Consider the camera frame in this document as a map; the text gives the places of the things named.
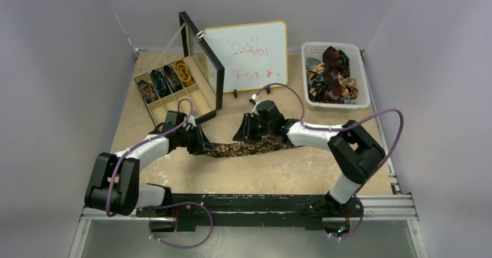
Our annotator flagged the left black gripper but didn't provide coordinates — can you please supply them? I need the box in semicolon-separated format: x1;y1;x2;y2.
176;124;215;155

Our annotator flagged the brown floral black tie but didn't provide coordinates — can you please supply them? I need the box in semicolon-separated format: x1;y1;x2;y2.
207;137;296;158

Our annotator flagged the white plastic basket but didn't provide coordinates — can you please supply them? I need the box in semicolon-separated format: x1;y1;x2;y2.
301;42;371;112

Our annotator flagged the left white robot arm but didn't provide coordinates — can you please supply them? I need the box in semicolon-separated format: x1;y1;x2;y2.
84;111;216;217

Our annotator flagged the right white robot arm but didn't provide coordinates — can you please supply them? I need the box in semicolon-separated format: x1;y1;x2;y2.
233;100;386;216

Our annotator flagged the black tie storage box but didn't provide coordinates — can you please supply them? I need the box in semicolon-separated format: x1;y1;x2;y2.
134;12;225;125

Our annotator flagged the blue dark rolled tie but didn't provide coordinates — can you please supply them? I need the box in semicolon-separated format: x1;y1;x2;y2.
150;70;171;98

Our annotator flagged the grey patterned rolled tie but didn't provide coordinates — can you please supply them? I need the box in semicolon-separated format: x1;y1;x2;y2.
137;80;158;104

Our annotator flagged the dark grey rolled tie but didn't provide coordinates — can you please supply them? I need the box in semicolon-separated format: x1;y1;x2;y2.
163;66;183;93

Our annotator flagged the small whiteboard with stand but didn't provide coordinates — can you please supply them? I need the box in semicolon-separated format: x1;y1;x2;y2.
204;20;288;93

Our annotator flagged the yellow rolled tie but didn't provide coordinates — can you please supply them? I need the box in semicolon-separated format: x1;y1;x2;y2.
174;60;194;87

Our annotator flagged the colourful patterned tie pile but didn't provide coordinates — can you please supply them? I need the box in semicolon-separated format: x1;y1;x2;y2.
306;58;359;104

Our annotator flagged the dark red tie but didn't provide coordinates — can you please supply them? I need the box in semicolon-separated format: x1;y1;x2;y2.
322;46;350;104

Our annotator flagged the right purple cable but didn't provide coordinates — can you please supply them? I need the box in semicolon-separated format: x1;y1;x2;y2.
249;82;405;241

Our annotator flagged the black aluminium mounting rail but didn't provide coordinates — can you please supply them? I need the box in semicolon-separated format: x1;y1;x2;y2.
78;192;419;234

